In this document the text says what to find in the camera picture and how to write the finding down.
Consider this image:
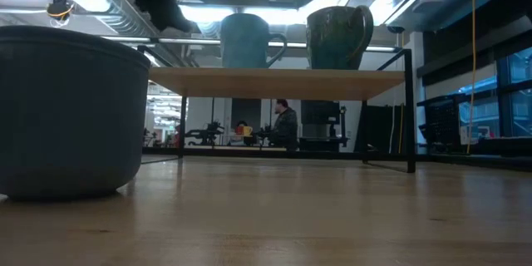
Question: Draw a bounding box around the green glazed mug brown handle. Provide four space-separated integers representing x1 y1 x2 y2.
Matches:
305 4 375 71

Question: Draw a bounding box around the person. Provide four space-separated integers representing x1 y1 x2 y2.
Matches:
268 98 300 151

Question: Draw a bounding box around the wooden shelf black metal frame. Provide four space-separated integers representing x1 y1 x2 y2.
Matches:
136 44 417 175

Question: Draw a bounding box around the dark grey mug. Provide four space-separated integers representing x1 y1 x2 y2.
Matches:
0 24 152 200

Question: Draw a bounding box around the black yellow ceiling device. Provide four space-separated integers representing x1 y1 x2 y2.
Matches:
46 0 75 22

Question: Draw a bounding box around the black metal table frame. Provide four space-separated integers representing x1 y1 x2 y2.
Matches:
140 145 532 172

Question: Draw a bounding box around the light blue mug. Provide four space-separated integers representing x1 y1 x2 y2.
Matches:
219 12 289 70

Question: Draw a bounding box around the black storage rack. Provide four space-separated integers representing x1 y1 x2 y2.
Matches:
417 94 465 155

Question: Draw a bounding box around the black background monitor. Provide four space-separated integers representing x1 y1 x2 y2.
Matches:
300 100 351 151

